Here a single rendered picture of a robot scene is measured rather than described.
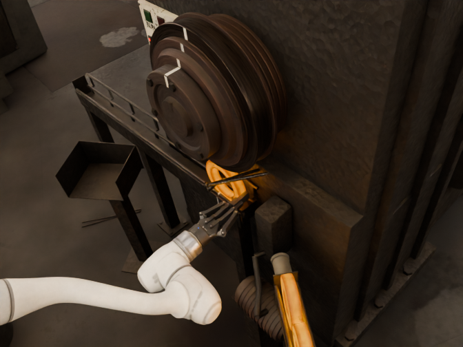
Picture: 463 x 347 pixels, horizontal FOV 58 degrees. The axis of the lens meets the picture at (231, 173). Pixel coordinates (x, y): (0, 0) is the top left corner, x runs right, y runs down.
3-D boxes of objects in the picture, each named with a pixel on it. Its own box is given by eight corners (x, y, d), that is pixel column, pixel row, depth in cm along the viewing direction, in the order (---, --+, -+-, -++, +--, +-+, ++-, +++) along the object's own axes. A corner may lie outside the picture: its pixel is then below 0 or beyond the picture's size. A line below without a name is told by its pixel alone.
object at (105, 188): (127, 237, 230) (78, 140, 178) (172, 244, 224) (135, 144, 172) (111, 270, 217) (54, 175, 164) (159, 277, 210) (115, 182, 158)
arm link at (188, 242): (193, 266, 135) (207, 254, 137) (186, 253, 128) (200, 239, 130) (176, 249, 140) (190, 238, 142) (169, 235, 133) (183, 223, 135)
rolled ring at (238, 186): (236, 178, 136) (244, 173, 137) (202, 151, 146) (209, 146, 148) (242, 213, 149) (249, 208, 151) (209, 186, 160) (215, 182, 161)
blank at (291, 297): (290, 261, 121) (279, 264, 121) (303, 310, 109) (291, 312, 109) (291, 292, 131) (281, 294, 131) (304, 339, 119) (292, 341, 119)
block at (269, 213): (278, 233, 154) (276, 191, 136) (295, 246, 149) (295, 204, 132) (257, 252, 149) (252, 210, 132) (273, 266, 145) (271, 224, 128)
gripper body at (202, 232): (189, 237, 141) (210, 220, 144) (205, 253, 136) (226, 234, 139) (183, 226, 135) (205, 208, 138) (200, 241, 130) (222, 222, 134)
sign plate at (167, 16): (154, 45, 157) (142, -2, 144) (198, 70, 142) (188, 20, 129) (149, 48, 156) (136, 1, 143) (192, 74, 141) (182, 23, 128)
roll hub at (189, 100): (171, 127, 137) (149, 49, 117) (227, 168, 121) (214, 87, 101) (156, 135, 135) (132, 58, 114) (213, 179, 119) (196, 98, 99)
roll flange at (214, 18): (204, 108, 157) (179, -19, 123) (299, 169, 131) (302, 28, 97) (183, 121, 153) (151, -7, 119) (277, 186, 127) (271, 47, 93)
